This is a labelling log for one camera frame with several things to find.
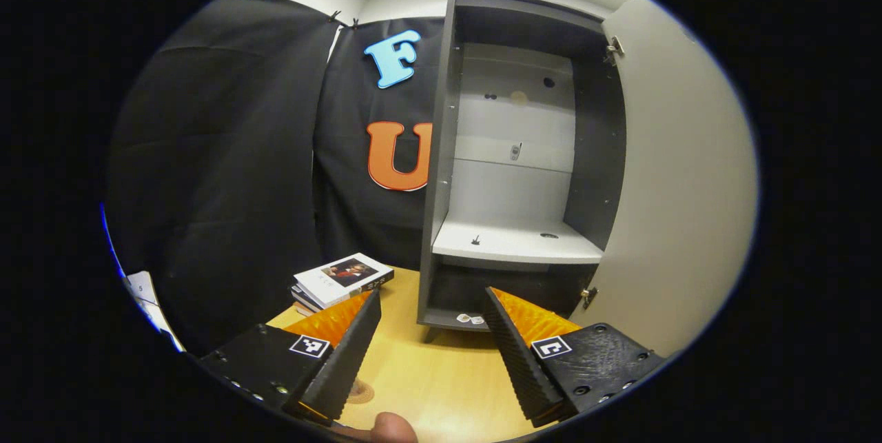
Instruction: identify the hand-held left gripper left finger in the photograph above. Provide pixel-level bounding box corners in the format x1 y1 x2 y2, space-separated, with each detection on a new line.
198 287 383 424

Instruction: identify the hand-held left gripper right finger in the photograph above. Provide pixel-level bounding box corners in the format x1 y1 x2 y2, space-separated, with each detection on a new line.
481 286 667 429

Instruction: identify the white cabinet shelf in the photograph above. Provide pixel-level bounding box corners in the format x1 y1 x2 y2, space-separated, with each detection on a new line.
431 218 605 267

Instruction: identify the thin dark book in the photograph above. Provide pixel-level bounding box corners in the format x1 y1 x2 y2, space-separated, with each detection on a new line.
290 283 325 317

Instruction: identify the white portrait cover book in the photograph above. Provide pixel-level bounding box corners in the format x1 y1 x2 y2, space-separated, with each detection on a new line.
294 252 396 309

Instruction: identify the black backdrop cloth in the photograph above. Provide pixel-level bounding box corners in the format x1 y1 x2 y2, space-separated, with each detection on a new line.
103 0 445 358

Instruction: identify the white paper sheet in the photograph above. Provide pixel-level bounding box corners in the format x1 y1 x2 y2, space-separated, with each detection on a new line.
123 271 185 353

